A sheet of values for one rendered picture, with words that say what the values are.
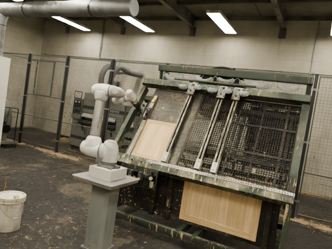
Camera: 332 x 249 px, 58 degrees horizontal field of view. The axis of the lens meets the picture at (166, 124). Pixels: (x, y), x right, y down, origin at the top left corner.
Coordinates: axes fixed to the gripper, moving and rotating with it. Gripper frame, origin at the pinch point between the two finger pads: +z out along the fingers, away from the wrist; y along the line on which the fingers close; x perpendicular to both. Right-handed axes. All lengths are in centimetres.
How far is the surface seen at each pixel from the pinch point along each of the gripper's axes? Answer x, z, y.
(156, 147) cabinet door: 36, 14, 39
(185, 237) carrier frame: 95, 51, 122
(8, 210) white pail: -68, -35, 169
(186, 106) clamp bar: 55, 8, -25
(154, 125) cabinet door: 20.1, 14.0, 8.0
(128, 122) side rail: -17.1, 13.2, 11.6
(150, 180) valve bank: 48, 10, 82
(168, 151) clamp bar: 55, 8, 43
